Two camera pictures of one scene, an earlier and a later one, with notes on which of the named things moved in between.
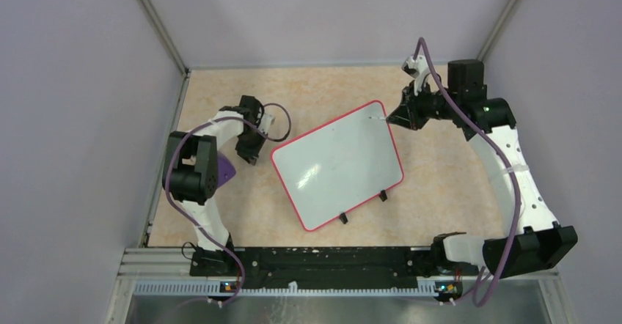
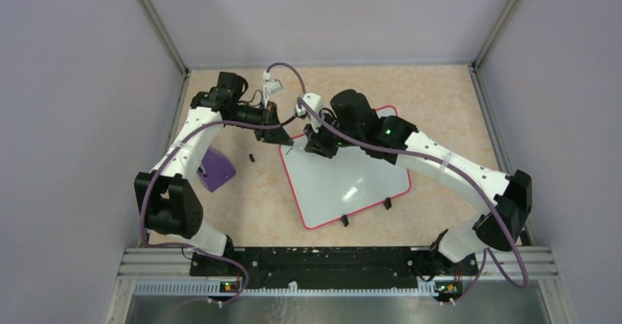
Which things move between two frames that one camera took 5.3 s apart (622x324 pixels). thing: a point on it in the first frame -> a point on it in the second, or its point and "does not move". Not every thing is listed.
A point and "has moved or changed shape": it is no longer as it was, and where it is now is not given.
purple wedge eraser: x=226 y=170 does not move
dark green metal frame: x=346 y=266 does not move
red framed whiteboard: x=334 y=169 has moved or changed shape
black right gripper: x=406 y=115 -> x=317 y=143
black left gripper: x=250 y=155 -> x=274 y=135
